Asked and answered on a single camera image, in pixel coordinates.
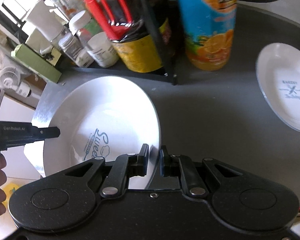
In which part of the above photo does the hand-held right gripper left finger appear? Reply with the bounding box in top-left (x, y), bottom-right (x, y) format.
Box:
top-left (65, 144), bottom-right (150, 197)

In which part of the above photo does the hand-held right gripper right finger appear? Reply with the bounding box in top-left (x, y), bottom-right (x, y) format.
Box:
top-left (160, 146), bottom-right (237, 197)

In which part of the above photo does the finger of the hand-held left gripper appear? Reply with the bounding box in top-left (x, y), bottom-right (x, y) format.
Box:
top-left (25, 126), bottom-right (61, 147)

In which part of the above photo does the white plate with flower print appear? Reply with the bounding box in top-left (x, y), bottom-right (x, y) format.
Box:
top-left (23, 140), bottom-right (47, 179)

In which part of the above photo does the white plate with script print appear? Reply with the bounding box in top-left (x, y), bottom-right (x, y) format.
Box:
top-left (43, 76), bottom-right (162, 189)

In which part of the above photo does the small white plate crossed print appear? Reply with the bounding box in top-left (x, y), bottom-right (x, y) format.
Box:
top-left (255, 42), bottom-right (300, 132)

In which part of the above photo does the white standing fan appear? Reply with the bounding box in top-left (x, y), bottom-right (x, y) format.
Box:
top-left (0, 66), bottom-right (41, 99)

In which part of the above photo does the yellow plastic object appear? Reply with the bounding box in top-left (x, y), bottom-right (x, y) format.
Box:
top-left (2, 182), bottom-right (19, 206)

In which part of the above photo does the green tissue box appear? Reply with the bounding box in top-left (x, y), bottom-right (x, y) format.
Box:
top-left (11, 43), bottom-right (64, 84)

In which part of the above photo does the small glass jar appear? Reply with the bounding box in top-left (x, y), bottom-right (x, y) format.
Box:
top-left (58, 32), bottom-right (87, 64)

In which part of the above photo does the white pill bottle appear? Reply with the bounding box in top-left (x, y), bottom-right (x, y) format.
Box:
top-left (86, 34), bottom-right (120, 68)

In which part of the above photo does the glass jar white lid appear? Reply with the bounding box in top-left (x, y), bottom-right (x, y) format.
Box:
top-left (68, 10), bottom-right (103, 46)

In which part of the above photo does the orange juice bottle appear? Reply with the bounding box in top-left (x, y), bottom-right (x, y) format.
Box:
top-left (172, 0), bottom-right (238, 71)

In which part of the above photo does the dark sauce bottle red handle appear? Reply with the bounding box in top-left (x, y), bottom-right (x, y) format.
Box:
top-left (80, 0), bottom-right (172, 73)

